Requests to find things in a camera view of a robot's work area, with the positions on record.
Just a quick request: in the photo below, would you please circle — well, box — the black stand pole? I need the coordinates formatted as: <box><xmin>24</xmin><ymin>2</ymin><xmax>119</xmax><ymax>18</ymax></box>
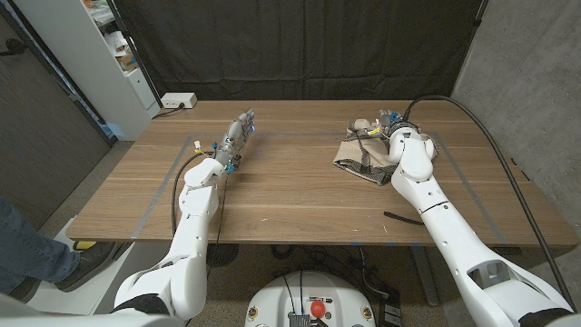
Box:
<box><xmin>104</xmin><ymin>0</ymin><xmax>163</xmax><ymax>109</ymax></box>

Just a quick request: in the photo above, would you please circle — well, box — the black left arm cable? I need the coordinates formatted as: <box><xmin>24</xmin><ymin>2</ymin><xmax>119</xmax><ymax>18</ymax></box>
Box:
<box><xmin>171</xmin><ymin>151</ymin><xmax>214</xmax><ymax>237</ymax></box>

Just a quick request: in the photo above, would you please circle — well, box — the white shelf cabinet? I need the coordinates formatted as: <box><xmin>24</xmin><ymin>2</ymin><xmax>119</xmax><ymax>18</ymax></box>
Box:
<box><xmin>13</xmin><ymin>0</ymin><xmax>162</xmax><ymax>142</ymax></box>

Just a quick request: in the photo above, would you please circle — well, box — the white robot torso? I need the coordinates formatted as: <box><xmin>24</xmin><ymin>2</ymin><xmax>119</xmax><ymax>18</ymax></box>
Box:
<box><xmin>244</xmin><ymin>271</ymin><xmax>377</xmax><ymax>327</ymax></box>

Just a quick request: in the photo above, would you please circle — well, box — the white floor panel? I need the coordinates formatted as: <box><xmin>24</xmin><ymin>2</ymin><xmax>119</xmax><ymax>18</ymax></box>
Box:
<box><xmin>17</xmin><ymin>216</ymin><xmax>137</xmax><ymax>317</ymax></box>

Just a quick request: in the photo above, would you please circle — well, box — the small cardboard box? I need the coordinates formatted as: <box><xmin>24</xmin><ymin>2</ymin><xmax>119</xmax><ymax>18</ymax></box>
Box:
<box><xmin>115</xmin><ymin>50</ymin><xmax>140</xmax><ymax>72</ymax></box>

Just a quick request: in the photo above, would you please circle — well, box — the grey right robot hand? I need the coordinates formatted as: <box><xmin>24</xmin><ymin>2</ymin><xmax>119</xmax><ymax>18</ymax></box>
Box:
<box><xmin>356</xmin><ymin>108</ymin><xmax>412</xmax><ymax>140</ymax></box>

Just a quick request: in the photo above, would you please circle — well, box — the white power outlet box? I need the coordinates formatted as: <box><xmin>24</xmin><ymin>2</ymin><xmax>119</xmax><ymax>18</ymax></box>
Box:
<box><xmin>161</xmin><ymin>92</ymin><xmax>199</xmax><ymax>110</ymax></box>

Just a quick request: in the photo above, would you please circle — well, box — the black door handle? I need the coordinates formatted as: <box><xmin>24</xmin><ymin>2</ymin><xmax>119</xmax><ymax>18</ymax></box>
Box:
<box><xmin>0</xmin><ymin>38</ymin><xmax>27</xmax><ymax>57</ymax></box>

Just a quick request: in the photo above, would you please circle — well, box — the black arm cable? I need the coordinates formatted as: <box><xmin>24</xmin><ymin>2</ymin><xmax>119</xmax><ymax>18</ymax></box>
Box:
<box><xmin>402</xmin><ymin>94</ymin><xmax>577</xmax><ymax>312</ymax></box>
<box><xmin>171</xmin><ymin>151</ymin><xmax>214</xmax><ymax>237</ymax></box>

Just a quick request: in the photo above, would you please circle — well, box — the black power cord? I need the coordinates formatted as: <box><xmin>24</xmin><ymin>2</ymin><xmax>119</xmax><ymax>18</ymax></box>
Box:
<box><xmin>152</xmin><ymin>103</ymin><xmax>187</xmax><ymax>120</ymax></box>

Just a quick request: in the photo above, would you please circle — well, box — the black floor power strip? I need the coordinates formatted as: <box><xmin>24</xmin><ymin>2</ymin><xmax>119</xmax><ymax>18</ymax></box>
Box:
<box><xmin>379</xmin><ymin>290</ymin><xmax>403</xmax><ymax>327</ymax></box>

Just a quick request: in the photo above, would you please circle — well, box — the black curtain backdrop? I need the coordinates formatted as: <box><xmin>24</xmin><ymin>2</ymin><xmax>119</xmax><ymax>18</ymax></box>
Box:
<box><xmin>113</xmin><ymin>0</ymin><xmax>485</xmax><ymax>102</ymax></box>

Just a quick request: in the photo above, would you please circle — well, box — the black round floor fan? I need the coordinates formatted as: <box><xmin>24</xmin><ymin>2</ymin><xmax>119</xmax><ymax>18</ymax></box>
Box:
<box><xmin>204</xmin><ymin>243</ymin><xmax>241</xmax><ymax>268</ymax></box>

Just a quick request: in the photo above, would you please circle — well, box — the beige plaid scarf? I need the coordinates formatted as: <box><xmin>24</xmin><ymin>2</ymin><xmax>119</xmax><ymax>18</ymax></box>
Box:
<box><xmin>333</xmin><ymin>117</ymin><xmax>439</xmax><ymax>186</ymax></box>

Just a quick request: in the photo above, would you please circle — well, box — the dark work shoe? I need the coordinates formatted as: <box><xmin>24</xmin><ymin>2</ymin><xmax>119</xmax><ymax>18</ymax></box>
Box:
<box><xmin>54</xmin><ymin>241</ymin><xmax>120</xmax><ymax>293</ymax></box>
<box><xmin>6</xmin><ymin>276</ymin><xmax>43</xmax><ymax>304</ymax></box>

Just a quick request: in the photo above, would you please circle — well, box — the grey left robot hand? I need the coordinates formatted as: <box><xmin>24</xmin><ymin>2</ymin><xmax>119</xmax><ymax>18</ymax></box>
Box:
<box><xmin>212</xmin><ymin>107</ymin><xmax>256</xmax><ymax>174</ymax></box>

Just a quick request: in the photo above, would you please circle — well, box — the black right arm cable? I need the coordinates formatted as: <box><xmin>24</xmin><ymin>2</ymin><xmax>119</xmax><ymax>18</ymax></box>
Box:
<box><xmin>402</xmin><ymin>94</ymin><xmax>577</xmax><ymax>312</ymax></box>

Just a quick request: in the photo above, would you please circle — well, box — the person leg in jeans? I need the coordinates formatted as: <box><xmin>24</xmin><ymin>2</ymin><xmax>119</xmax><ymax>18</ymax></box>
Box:
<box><xmin>0</xmin><ymin>197</ymin><xmax>82</xmax><ymax>296</ymax></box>

